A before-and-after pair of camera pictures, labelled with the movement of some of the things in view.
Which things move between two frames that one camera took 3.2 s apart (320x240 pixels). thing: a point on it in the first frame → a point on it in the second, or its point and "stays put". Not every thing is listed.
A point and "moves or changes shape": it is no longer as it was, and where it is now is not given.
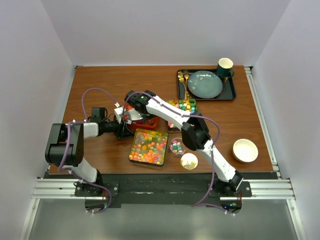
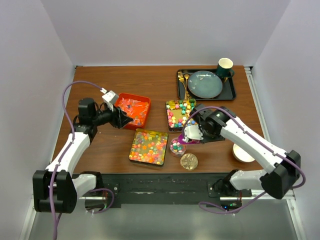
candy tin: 149,146 stays put
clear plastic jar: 177,147 stays put
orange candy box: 147,123 moves or changes shape
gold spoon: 186,76 stays put
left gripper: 123,131 → 118,118
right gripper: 144,118 → 206,139
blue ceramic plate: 205,84 stays put
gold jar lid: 189,161 stays put
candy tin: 189,105 stays put
